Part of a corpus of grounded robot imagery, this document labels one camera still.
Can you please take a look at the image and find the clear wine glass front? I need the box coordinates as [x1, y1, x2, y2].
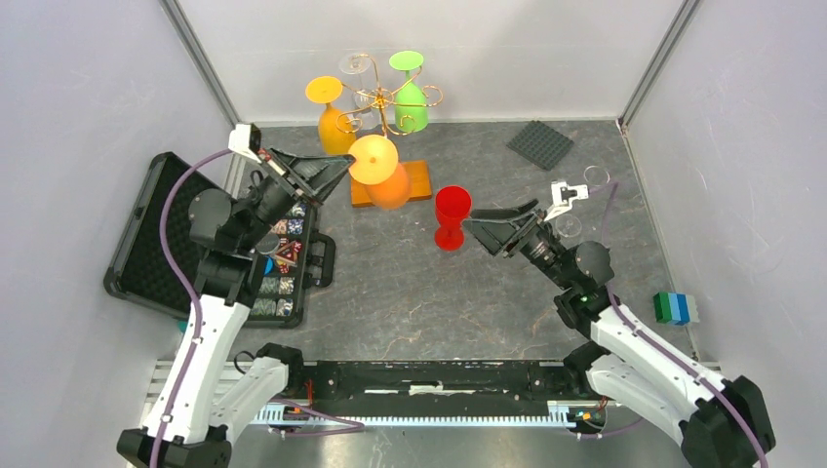
[551, 165, 611, 239]

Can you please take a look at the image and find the dark grey building plate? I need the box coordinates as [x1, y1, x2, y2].
[506, 120, 574, 172]

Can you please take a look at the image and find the clear wine glass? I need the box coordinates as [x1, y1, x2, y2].
[338, 52, 380, 131]
[551, 165, 611, 239]

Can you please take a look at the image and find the black poker chip case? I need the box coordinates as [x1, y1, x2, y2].
[103, 152, 335, 329]

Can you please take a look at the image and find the orange wine glass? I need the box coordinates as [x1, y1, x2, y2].
[348, 135, 412, 210]

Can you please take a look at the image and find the gold wire glass rack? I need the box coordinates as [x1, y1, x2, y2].
[345, 54, 444, 208]

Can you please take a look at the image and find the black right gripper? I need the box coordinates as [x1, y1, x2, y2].
[460, 198, 573, 291]

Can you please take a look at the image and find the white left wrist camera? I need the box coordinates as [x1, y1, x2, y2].
[227, 123, 261, 164]

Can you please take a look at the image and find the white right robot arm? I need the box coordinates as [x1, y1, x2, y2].
[463, 201, 776, 467]

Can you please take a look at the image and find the green blue brick stack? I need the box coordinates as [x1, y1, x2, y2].
[652, 292, 699, 326]

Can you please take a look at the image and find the red wine glass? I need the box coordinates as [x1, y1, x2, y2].
[434, 185, 472, 252]

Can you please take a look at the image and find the green wine glass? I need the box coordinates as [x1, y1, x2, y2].
[389, 50, 429, 134]

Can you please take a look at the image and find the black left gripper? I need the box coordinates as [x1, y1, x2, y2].
[238, 144, 358, 251]

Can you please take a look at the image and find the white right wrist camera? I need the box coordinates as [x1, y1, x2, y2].
[543, 180, 589, 221]

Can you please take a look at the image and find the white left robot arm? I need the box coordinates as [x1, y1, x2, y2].
[116, 149, 355, 467]

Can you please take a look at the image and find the clear wine glass back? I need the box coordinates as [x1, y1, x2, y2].
[338, 52, 380, 131]

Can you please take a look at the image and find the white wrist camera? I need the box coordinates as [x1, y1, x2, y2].
[227, 123, 261, 164]
[543, 180, 589, 221]

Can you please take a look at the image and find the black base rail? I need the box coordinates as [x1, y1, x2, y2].
[253, 360, 611, 434]

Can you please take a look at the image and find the yellow wine glass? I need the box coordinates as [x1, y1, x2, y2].
[305, 75, 357, 155]

